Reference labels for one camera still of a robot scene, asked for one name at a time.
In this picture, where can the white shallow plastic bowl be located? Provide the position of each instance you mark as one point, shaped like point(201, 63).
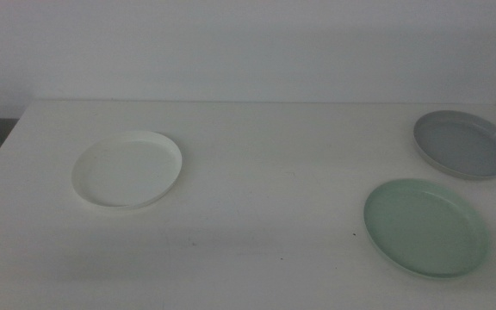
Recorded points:
point(127, 172)

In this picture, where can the pale green shallow plastic bowl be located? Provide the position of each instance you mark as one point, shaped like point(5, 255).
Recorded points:
point(424, 228)

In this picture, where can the grey shallow plastic bowl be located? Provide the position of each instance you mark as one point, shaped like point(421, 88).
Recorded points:
point(465, 146)

